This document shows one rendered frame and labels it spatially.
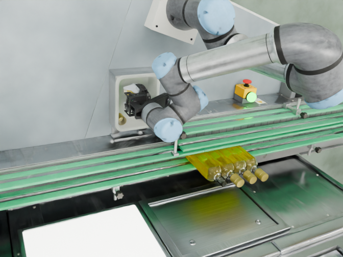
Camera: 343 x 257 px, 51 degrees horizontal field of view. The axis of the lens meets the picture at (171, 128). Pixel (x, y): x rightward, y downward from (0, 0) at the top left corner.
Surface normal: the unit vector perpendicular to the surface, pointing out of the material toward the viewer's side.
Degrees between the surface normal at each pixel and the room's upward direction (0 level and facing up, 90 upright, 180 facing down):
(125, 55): 0
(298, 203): 91
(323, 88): 41
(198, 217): 90
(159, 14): 5
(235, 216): 90
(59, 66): 0
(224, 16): 10
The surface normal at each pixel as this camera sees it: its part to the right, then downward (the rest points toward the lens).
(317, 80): -0.35, 0.74
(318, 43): -0.02, 0.01
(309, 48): -0.25, 0.32
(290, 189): 0.06, -0.89
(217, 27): 0.43, 0.27
